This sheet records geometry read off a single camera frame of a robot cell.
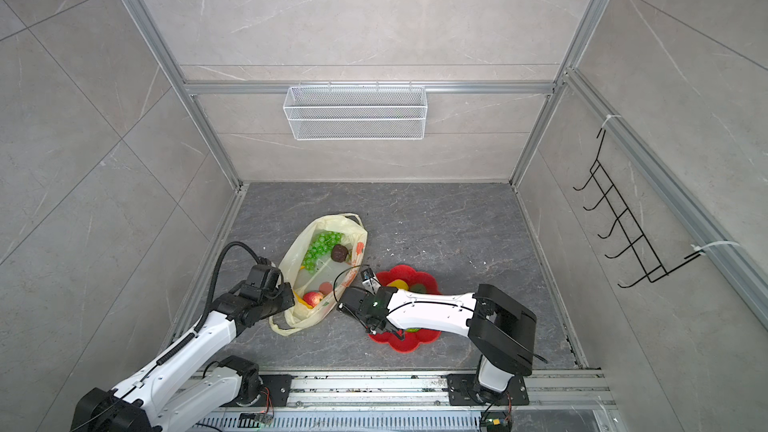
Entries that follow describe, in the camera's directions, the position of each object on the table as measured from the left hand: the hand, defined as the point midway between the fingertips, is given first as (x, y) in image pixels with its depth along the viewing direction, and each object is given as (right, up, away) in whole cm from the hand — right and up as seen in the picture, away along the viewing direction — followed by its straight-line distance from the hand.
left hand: (290, 288), depth 85 cm
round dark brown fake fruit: (+13, +9, +10) cm, 18 cm away
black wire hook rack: (+85, +13, -21) cm, 89 cm away
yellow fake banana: (+4, -4, 0) cm, 5 cm away
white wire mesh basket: (+17, +56, +16) cm, 61 cm away
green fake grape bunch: (+7, +11, +11) cm, 17 cm away
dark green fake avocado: (+38, -1, +4) cm, 38 cm away
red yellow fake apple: (+7, -3, 0) cm, 7 cm away
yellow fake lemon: (+32, 0, +3) cm, 32 cm away
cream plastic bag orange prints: (+1, +10, +1) cm, 10 cm away
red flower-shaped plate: (+36, -12, -6) cm, 38 cm away
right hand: (+27, -5, -1) cm, 27 cm away
